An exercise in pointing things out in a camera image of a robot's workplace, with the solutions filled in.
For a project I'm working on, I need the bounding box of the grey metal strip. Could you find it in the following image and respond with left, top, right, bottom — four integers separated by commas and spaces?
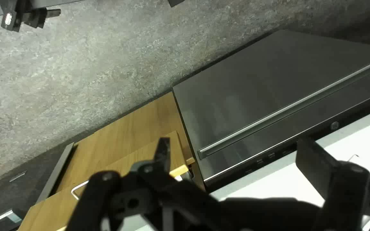
36, 142, 78, 203

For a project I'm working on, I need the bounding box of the wooden drawer with white interior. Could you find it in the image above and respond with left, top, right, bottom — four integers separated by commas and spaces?
17, 130, 196, 231

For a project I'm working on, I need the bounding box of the wooden cabinet front panel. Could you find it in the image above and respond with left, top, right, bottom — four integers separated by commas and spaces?
58, 91, 196, 194

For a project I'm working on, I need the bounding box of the stainless steel appliance panel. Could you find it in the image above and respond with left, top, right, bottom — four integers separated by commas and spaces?
171, 29, 370, 183

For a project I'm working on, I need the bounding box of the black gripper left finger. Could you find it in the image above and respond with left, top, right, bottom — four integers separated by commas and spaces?
67, 136, 183, 231

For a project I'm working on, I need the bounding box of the silver wire drawer handle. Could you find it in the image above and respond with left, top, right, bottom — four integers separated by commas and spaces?
71, 178, 93, 200

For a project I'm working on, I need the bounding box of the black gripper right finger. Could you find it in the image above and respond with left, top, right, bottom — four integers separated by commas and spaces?
295, 137, 370, 231

